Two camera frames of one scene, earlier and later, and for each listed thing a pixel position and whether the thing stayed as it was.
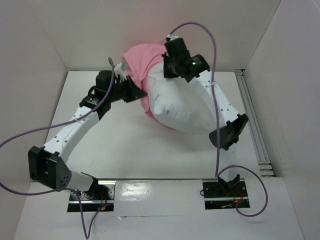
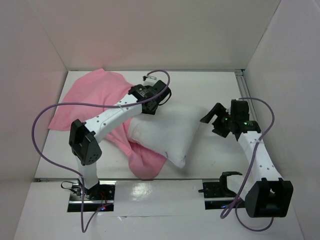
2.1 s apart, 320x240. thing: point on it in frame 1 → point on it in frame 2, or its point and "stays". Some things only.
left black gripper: [135, 92] → [144, 112]
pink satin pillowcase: [140, 59] → [95, 89]
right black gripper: [167, 67] → [221, 120]
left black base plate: [100, 196] stays
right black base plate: [221, 194] stays
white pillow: [177, 101] → [169, 131]
